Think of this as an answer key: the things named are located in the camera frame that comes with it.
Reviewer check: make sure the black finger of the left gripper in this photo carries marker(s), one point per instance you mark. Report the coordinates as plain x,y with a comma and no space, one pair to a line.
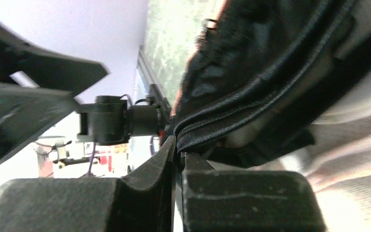
37,90

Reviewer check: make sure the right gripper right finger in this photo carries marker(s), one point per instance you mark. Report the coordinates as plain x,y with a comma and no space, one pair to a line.
246,201

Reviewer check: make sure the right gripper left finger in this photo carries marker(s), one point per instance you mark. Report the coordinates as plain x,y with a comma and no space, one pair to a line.
142,201

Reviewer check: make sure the black bra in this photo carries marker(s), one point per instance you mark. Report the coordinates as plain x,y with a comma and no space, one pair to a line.
269,72

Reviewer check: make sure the floral mesh laundry bag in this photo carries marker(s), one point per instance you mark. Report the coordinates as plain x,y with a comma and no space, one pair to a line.
338,166

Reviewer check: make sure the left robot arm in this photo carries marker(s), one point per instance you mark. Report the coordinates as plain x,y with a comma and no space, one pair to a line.
112,120

